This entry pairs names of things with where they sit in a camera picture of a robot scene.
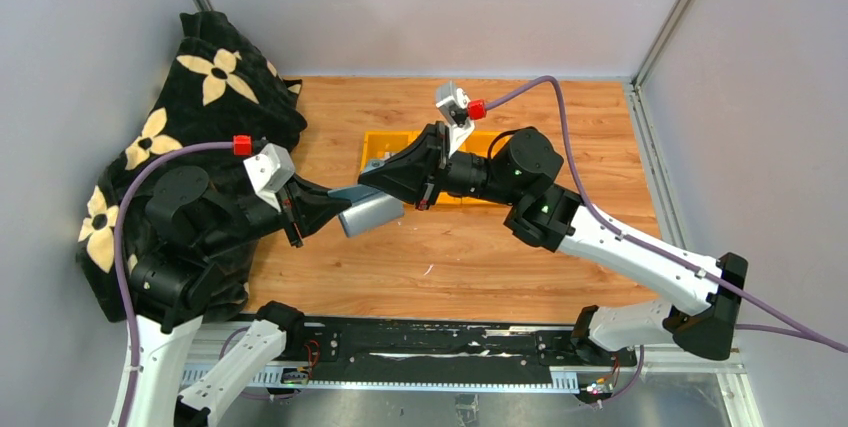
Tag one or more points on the yellow bin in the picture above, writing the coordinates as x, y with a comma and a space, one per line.
478, 143
444, 198
379, 145

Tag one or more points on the left yellow bin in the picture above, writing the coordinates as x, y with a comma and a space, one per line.
379, 145

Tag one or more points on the middle yellow bin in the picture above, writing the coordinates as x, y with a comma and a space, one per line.
444, 198

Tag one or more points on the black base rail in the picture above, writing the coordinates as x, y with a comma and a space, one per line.
378, 354

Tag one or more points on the black floral blanket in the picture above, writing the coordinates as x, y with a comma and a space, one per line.
218, 86

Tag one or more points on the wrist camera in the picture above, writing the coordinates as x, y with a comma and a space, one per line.
460, 113
268, 172

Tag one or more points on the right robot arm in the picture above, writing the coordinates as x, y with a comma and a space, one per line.
697, 297

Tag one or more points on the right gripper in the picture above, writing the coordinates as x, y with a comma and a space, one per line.
418, 172

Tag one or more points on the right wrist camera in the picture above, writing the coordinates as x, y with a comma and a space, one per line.
460, 113

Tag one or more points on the right yellow bin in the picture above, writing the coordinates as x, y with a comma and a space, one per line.
478, 143

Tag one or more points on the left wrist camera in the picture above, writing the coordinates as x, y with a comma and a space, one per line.
268, 172

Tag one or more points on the blue leather card holder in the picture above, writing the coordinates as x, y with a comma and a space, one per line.
370, 208

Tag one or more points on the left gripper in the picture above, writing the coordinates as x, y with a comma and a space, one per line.
310, 204

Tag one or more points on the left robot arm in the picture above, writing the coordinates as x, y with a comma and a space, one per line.
171, 289

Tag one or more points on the right aluminium frame post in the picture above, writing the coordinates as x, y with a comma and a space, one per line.
664, 36

